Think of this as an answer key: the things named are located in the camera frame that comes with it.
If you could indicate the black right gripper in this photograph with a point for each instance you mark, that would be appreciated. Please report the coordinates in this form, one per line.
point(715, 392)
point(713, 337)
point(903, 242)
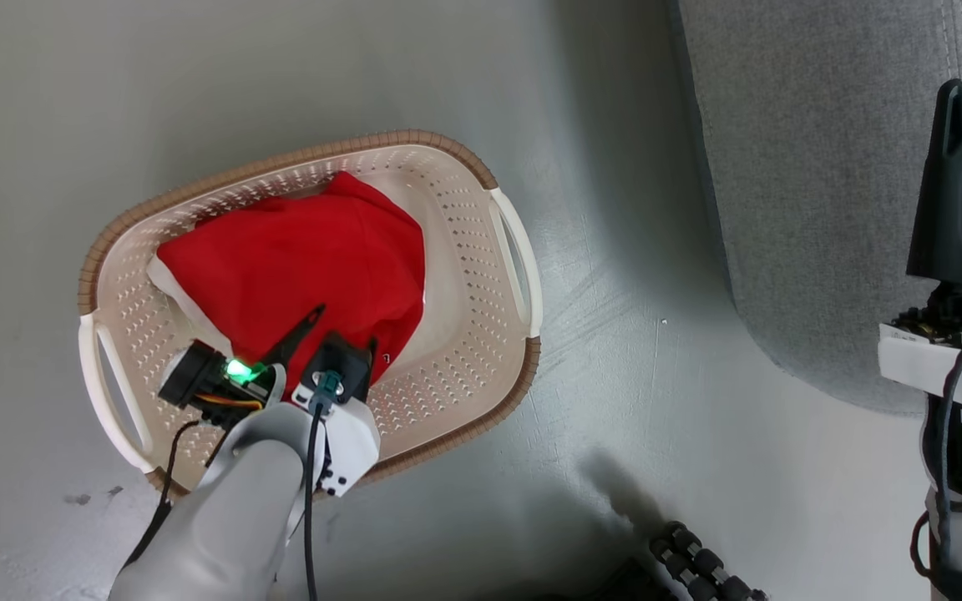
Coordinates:
point(949, 321)

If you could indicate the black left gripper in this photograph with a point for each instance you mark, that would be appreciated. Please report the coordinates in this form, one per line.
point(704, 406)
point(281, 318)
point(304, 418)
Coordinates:
point(193, 376)

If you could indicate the red garment with white trim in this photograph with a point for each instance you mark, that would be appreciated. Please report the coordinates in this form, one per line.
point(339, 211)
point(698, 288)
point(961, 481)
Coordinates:
point(297, 250)

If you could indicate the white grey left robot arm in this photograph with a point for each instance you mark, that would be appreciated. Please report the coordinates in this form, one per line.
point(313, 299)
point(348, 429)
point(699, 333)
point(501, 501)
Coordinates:
point(222, 517)

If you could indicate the grey fabric sofa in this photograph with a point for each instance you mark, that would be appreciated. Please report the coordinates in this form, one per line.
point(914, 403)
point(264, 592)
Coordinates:
point(823, 209)

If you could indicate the cream laundry basket brown rim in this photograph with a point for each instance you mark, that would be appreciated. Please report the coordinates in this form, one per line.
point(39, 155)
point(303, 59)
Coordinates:
point(464, 250)

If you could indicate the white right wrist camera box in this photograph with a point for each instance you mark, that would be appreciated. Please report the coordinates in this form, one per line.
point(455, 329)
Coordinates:
point(907, 367)

